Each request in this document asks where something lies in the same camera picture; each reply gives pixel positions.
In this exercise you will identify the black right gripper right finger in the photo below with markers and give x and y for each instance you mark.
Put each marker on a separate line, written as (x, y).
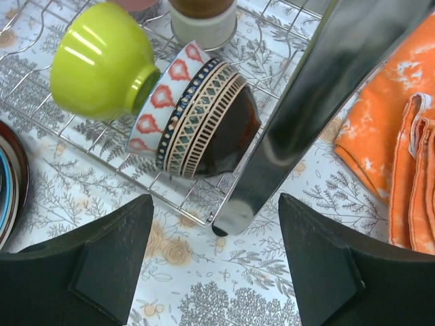
(343, 277)

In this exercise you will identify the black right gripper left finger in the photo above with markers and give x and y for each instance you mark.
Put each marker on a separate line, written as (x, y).
(87, 276)

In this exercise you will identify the beige bowl with patterned outside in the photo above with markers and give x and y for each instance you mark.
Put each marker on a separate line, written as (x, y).
(212, 125)

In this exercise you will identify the lime green bowl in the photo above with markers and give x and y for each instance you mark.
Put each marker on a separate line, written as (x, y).
(104, 67)

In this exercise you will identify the white blue patterned bowl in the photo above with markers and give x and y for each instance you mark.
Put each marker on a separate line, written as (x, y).
(157, 109)

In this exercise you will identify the pink plastic cup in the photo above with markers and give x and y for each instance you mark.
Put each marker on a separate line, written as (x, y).
(134, 5)

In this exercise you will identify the white brown steel cup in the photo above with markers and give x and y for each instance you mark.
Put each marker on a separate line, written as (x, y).
(211, 23)

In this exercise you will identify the steel two-tier dish rack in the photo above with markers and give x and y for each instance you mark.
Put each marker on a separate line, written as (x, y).
(302, 59)

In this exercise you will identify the floral table mat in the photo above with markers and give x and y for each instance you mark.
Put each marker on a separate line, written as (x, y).
(190, 275)

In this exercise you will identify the dark red brown plate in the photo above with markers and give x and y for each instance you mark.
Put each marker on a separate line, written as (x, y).
(15, 182)

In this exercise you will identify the orange white folded cloth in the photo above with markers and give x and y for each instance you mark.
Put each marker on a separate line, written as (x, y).
(387, 140)

